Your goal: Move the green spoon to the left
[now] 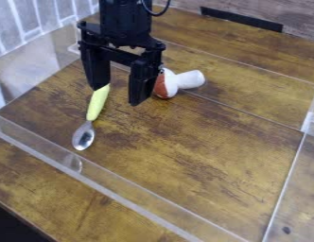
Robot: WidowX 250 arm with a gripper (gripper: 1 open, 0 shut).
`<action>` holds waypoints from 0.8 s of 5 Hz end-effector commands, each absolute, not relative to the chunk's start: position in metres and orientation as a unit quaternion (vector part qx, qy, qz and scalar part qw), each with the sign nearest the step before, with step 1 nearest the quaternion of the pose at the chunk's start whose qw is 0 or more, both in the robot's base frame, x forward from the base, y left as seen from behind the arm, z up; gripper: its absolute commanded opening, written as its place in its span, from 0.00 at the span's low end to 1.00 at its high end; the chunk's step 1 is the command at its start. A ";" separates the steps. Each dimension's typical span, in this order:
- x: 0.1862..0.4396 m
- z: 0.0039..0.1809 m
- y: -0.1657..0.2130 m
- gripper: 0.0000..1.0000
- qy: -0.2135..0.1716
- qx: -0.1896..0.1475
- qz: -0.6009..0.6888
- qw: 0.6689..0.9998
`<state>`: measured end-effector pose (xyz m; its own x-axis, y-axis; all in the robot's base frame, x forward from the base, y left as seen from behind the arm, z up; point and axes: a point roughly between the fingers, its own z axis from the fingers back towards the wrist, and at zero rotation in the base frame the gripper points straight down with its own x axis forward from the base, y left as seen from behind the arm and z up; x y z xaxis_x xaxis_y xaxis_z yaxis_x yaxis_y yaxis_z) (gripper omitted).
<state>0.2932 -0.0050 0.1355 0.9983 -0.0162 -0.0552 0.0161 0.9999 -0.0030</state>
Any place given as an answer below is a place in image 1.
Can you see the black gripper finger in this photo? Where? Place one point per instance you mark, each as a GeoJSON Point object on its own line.
{"type": "Point", "coordinates": [96, 67]}
{"type": "Point", "coordinates": [144, 74]}

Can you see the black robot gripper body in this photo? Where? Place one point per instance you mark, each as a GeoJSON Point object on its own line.
{"type": "Point", "coordinates": [120, 37]}

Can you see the green handled metal spoon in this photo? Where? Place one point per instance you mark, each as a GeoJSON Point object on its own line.
{"type": "Point", "coordinates": [86, 133]}

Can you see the red white toy mushroom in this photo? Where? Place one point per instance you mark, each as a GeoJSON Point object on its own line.
{"type": "Point", "coordinates": [170, 83]}

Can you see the black strip on table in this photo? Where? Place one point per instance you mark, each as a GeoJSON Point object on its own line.
{"type": "Point", "coordinates": [242, 19]}

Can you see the clear acrylic front barrier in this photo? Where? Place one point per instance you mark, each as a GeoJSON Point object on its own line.
{"type": "Point", "coordinates": [163, 211]}

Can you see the clear acrylic barrier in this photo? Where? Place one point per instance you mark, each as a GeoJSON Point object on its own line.
{"type": "Point", "coordinates": [292, 223]}
{"type": "Point", "coordinates": [163, 211]}

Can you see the clear acrylic right barrier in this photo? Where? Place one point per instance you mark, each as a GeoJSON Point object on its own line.
{"type": "Point", "coordinates": [292, 223]}

